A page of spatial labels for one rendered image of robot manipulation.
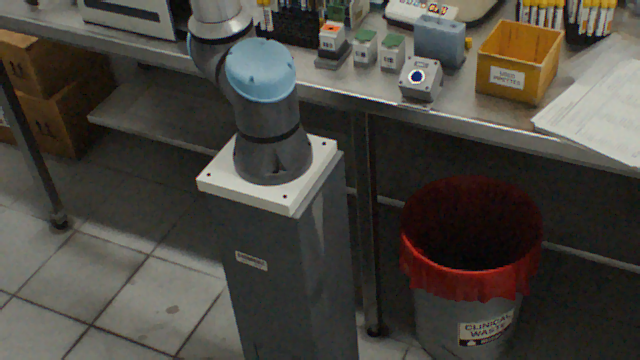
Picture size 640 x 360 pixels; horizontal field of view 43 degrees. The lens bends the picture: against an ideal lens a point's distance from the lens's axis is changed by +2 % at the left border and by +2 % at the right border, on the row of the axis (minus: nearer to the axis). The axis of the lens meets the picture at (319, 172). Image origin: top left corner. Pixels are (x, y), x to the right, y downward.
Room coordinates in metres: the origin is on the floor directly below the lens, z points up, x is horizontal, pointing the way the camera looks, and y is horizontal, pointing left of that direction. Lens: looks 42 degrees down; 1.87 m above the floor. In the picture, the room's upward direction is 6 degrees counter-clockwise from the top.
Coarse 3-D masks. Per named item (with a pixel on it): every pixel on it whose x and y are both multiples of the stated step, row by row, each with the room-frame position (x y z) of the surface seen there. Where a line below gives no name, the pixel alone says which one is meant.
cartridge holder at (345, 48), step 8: (320, 48) 1.49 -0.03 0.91; (344, 48) 1.50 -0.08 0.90; (352, 48) 1.53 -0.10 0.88; (320, 56) 1.49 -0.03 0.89; (328, 56) 1.48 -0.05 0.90; (336, 56) 1.47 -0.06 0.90; (344, 56) 1.49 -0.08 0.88; (320, 64) 1.47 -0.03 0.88; (328, 64) 1.46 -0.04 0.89; (336, 64) 1.46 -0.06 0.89
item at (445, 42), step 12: (420, 24) 1.44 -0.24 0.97; (432, 24) 1.44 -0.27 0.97; (444, 24) 1.43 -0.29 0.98; (456, 24) 1.43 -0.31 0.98; (420, 36) 1.44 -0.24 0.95; (432, 36) 1.43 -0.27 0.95; (444, 36) 1.41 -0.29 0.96; (456, 36) 1.39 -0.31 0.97; (420, 48) 1.44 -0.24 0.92; (432, 48) 1.42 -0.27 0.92; (444, 48) 1.41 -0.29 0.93; (456, 48) 1.39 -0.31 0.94; (444, 60) 1.41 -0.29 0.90; (456, 60) 1.39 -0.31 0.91; (444, 72) 1.39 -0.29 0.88; (456, 72) 1.39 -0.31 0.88
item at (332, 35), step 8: (328, 24) 1.52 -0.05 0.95; (336, 24) 1.51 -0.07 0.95; (328, 32) 1.49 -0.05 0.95; (336, 32) 1.48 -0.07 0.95; (344, 32) 1.51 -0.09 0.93; (320, 40) 1.49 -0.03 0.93; (328, 40) 1.48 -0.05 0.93; (336, 40) 1.48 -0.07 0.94; (344, 40) 1.51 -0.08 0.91; (328, 48) 1.48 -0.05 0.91; (336, 48) 1.48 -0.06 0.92
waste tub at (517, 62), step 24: (504, 24) 1.42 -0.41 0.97; (528, 24) 1.40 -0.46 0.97; (480, 48) 1.33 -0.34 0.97; (504, 48) 1.42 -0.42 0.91; (528, 48) 1.39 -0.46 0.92; (552, 48) 1.30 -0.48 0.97; (480, 72) 1.31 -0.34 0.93; (504, 72) 1.29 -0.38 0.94; (528, 72) 1.26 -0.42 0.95; (552, 72) 1.32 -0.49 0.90; (504, 96) 1.28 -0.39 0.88; (528, 96) 1.26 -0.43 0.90
